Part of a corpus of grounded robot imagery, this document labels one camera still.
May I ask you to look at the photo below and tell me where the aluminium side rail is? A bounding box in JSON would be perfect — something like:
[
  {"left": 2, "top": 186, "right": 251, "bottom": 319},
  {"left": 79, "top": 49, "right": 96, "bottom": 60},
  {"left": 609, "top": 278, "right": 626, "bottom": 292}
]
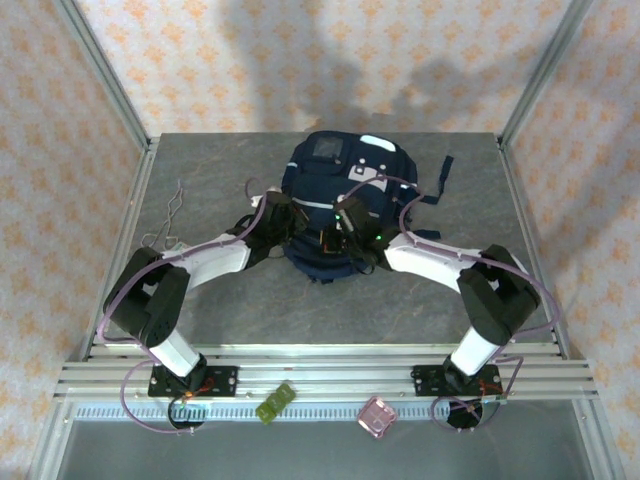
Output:
[
  {"left": 496, "top": 134, "right": 572, "bottom": 361},
  {"left": 79, "top": 137, "right": 162, "bottom": 362}
]

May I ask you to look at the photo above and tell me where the thin bent silver wire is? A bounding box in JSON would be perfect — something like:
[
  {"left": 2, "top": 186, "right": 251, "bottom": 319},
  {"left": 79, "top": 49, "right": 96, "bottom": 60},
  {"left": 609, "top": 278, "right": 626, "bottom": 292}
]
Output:
[{"left": 141, "top": 178, "right": 185, "bottom": 249}]

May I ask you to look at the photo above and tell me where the grey slotted cable duct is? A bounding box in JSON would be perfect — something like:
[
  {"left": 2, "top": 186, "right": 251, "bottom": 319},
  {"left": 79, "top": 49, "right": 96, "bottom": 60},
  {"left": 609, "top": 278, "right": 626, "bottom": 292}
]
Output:
[{"left": 74, "top": 403, "right": 501, "bottom": 422}]

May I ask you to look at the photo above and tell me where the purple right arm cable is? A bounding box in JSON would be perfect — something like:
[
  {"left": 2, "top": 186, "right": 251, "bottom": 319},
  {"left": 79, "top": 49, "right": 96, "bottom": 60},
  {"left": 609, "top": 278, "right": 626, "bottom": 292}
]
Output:
[{"left": 342, "top": 172, "right": 561, "bottom": 434}]

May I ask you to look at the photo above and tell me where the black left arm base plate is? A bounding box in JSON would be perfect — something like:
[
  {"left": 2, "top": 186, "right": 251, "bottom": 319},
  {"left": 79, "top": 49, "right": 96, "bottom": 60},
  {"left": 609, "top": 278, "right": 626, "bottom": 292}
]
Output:
[{"left": 148, "top": 364, "right": 240, "bottom": 399}]

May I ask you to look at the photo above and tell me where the green plastic block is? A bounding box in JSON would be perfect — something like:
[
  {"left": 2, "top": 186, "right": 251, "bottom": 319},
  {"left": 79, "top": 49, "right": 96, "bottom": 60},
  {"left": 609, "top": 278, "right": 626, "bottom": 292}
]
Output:
[{"left": 255, "top": 382, "right": 297, "bottom": 425}]

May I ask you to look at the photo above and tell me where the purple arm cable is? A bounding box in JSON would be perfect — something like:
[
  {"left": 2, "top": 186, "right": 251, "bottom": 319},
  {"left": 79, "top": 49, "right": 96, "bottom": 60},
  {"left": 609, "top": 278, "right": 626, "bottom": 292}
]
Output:
[
  {"left": 342, "top": 172, "right": 561, "bottom": 434},
  {"left": 99, "top": 178, "right": 274, "bottom": 435}
]

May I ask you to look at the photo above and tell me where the aluminium front rail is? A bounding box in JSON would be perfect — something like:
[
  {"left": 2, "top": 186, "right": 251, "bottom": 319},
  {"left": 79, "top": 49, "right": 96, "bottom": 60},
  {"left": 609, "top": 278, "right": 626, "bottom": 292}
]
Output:
[{"left": 53, "top": 342, "right": 599, "bottom": 402}]

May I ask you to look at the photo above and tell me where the pink square box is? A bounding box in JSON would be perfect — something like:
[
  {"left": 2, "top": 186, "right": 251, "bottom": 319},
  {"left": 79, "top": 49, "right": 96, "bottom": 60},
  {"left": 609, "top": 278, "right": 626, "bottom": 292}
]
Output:
[{"left": 357, "top": 395, "right": 399, "bottom": 441}]

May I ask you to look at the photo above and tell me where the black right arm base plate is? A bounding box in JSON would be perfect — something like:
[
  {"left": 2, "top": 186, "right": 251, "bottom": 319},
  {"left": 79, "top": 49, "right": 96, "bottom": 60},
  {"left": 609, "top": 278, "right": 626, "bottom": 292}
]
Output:
[{"left": 409, "top": 363, "right": 502, "bottom": 400}]

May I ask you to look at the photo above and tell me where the aluminium frame post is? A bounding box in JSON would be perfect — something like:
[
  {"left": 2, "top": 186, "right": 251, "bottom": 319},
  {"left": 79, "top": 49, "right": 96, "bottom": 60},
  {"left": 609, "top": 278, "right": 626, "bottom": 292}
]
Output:
[
  {"left": 497, "top": 0, "right": 597, "bottom": 149},
  {"left": 52, "top": 0, "right": 152, "bottom": 151}
]

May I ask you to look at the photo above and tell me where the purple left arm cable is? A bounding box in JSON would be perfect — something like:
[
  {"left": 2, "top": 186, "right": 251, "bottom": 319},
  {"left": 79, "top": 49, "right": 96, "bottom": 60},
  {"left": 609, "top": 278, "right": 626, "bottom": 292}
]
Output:
[{"left": 99, "top": 178, "right": 274, "bottom": 435}]

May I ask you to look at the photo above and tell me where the navy blue backpack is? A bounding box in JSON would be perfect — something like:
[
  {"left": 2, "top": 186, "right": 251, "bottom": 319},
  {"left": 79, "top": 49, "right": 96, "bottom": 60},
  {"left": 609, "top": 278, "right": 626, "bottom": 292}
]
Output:
[{"left": 280, "top": 130, "right": 456, "bottom": 285}]

